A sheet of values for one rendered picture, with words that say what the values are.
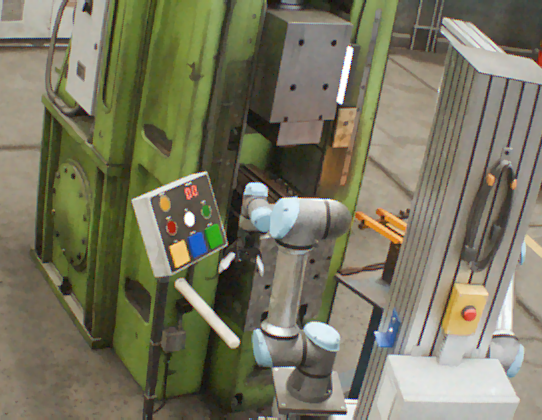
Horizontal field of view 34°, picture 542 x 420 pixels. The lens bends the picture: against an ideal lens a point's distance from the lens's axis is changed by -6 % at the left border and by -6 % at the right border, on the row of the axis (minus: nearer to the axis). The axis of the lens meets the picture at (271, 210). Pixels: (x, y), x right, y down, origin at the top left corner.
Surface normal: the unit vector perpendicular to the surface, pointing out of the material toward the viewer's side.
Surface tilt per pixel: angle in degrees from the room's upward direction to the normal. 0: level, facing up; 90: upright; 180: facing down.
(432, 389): 0
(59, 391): 0
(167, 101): 89
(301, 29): 90
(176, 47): 89
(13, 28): 90
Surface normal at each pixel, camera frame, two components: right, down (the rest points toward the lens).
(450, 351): 0.11, 0.44
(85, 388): 0.17, -0.89
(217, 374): -0.83, 0.09
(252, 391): 0.52, 0.44
